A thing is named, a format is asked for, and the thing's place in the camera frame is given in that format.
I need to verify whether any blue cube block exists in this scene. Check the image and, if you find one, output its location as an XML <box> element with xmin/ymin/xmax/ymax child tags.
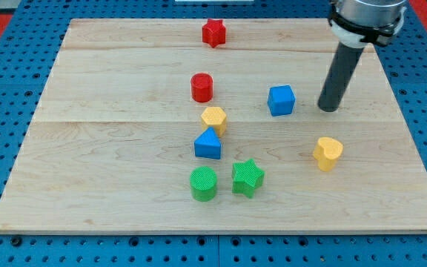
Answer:
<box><xmin>267</xmin><ymin>85</ymin><xmax>296</xmax><ymax>116</ymax></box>

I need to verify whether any blue triangle block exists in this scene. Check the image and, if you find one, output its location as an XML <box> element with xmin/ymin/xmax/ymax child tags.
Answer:
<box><xmin>193</xmin><ymin>127</ymin><xmax>222</xmax><ymax>159</ymax></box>

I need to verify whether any yellow hexagon block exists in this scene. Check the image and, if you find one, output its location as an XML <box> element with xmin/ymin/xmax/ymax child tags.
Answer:
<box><xmin>200</xmin><ymin>107</ymin><xmax>227</xmax><ymax>137</ymax></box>

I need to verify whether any green cylinder block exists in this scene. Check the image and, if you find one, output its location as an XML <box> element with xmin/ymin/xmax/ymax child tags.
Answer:
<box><xmin>190</xmin><ymin>166</ymin><xmax>217</xmax><ymax>202</ymax></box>

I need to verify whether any red cylinder block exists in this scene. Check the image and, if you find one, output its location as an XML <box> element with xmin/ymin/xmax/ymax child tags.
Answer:
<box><xmin>191</xmin><ymin>73</ymin><xmax>214</xmax><ymax>102</ymax></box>

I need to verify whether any green star block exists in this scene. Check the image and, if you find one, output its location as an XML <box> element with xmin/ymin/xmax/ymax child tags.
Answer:
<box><xmin>231</xmin><ymin>159</ymin><xmax>265</xmax><ymax>199</ymax></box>

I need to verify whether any light wooden board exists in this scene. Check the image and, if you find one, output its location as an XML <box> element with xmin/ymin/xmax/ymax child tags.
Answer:
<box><xmin>0</xmin><ymin>19</ymin><xmax>427</xmax><ymax>235</ymax></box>

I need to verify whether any red star block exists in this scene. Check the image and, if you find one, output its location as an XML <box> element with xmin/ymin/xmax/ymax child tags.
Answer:
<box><xmin>202</xmin><ymin>19</ymin><xmax>227</xmax><ymax>48</ymax></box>

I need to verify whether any yellow heart block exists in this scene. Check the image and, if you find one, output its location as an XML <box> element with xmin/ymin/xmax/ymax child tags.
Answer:
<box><xmin>313</xmin><ymin>136</ymin><xmax>344</xmax><ymax>172</ymax></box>

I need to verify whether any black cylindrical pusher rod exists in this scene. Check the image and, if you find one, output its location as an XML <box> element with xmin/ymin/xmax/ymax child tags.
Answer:
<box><xmin>317</xmin><ymin>42</ymin><xmax>364</xmax><ymax>112</ymax></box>

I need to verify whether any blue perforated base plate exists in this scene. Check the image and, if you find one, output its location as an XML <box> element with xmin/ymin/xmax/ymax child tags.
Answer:
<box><xmin>0</xmin><ymin>0</ymin><xmax>427</xmax><ymax>266</ymax></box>

